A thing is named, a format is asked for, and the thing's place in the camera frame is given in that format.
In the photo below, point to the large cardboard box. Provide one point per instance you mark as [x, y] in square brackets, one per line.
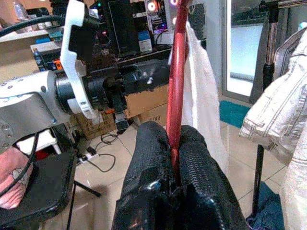
[148, 100]

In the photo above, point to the small lettered cardboard box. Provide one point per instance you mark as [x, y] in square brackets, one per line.
[153, 117]

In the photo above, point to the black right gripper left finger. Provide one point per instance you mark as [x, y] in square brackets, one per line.
[146, 155]

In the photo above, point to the red plastic hanger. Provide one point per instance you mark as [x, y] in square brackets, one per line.
[176, 83]

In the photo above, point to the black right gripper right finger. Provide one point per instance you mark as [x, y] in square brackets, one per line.
[199, 172]

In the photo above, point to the black table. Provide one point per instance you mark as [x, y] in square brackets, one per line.
[134, 58]

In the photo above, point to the pink cloth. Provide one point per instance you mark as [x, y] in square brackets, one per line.
[12, 187]

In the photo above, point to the white denim jacket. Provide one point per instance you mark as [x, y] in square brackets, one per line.
[283, 107]

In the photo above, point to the white power strip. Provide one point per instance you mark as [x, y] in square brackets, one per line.
[87, 158]

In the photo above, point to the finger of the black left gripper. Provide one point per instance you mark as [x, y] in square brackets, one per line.
[144, 79]

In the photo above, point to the glass door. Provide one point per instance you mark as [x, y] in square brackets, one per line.
[244, 48]

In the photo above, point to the blue denim garment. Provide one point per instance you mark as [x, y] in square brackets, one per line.
[268, 210]

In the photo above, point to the white T-shirt black print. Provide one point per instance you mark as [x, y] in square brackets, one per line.
[204, 95]

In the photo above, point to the teal floor mat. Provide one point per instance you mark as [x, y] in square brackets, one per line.
[232, 113]

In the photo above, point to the light wooden desk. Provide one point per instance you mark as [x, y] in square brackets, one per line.
[16, 55]

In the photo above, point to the chrome clothes rack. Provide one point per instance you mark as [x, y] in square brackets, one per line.
[271, 43]

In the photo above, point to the blue white carton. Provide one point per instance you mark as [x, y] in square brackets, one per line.
[145, 43]

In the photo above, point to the printed cardboard box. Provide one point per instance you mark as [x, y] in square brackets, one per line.
[96, 129]

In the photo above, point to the black computer monitor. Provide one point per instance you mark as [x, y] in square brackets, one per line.
[122, 26]

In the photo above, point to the computer case lit fans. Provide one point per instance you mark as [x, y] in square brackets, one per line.
[158, 16]

